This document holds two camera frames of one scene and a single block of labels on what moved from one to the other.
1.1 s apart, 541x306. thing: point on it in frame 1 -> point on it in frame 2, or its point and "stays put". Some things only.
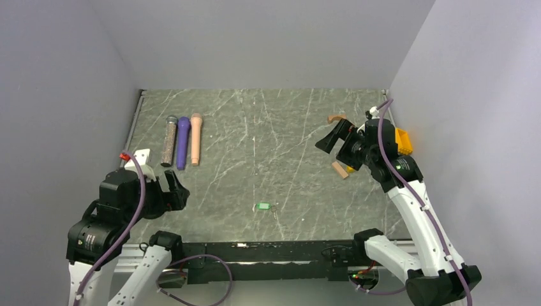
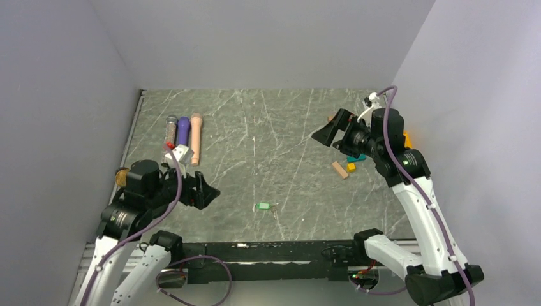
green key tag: [263, 206] stays put
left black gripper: [178, 194] -> [203, 194]
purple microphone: [183, 129] stays put
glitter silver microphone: [168, 140] stays put
